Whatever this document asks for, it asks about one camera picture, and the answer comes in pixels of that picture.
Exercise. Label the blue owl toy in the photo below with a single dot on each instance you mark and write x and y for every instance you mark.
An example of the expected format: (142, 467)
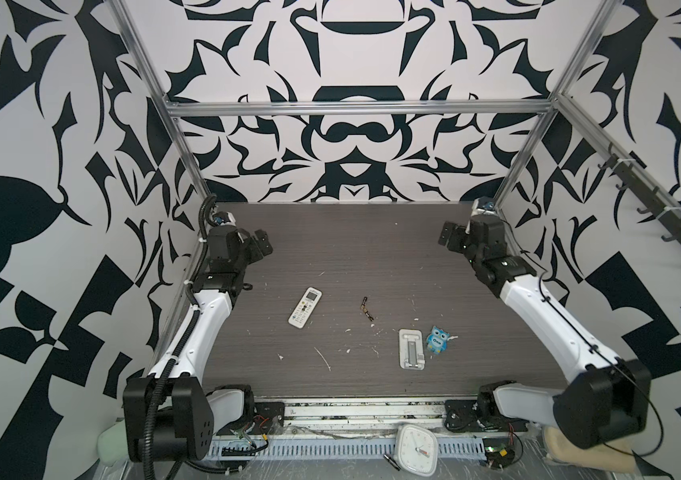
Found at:
(437, 341)

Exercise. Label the white slotted cable duct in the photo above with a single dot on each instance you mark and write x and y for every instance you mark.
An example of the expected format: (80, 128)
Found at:
(463, 448)

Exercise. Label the silver metal phone stand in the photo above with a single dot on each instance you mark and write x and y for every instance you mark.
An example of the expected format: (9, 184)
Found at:
(411, 356)

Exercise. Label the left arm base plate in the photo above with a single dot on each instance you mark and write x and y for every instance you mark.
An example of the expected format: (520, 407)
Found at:
(263, 417)

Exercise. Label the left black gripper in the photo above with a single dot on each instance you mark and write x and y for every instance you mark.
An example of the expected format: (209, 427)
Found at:
(251, 244)

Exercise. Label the small circuit board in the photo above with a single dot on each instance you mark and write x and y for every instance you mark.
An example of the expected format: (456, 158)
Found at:
(499, 454)

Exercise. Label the black marker pen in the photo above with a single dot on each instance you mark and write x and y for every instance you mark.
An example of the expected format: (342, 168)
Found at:
(391, 462)

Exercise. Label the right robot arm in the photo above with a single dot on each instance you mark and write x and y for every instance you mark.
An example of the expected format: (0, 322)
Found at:
(606, 397)

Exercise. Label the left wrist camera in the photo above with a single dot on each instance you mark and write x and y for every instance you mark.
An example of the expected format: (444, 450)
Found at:
(222, 218)

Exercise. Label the white remote control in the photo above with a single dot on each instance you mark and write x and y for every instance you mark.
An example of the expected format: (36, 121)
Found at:
(305, 307)

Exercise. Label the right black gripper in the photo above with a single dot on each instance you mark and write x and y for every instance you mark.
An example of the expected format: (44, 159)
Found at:
(446, 232)

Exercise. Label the white square clock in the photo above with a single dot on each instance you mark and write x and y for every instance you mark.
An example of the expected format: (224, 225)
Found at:
(416, 450)

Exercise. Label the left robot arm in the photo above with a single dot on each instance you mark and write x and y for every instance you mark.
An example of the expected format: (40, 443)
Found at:
(168, 415)

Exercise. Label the beige sponge pad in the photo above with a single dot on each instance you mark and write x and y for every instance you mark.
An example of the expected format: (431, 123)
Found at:
(561, 451)

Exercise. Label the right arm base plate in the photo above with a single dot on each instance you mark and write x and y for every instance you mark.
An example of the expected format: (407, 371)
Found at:
(462, 416)

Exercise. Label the black wall hook rack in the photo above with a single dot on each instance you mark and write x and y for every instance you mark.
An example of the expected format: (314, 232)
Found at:
(656, 203)

